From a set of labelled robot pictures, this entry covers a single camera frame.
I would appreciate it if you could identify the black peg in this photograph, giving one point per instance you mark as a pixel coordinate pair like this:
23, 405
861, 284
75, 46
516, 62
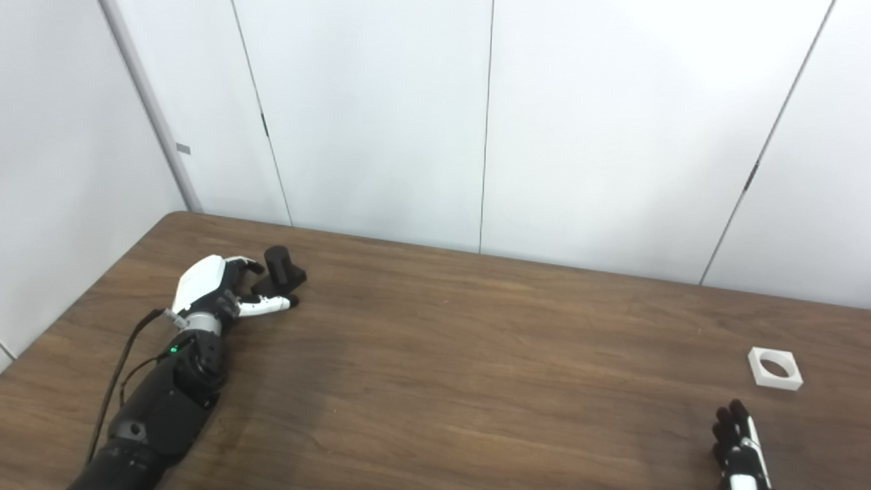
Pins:
279, 269

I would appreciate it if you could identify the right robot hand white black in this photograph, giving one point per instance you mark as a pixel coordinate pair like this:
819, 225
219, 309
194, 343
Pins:
738, 463

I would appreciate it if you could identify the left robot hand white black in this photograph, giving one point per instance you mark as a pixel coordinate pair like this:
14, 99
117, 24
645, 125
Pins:
201, 282

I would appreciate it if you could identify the white square piece with hole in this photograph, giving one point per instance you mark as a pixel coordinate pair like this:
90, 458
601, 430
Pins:
757, 371

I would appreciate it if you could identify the grey wall corner strip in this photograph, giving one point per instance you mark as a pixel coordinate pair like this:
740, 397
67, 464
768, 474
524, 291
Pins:
153, 116

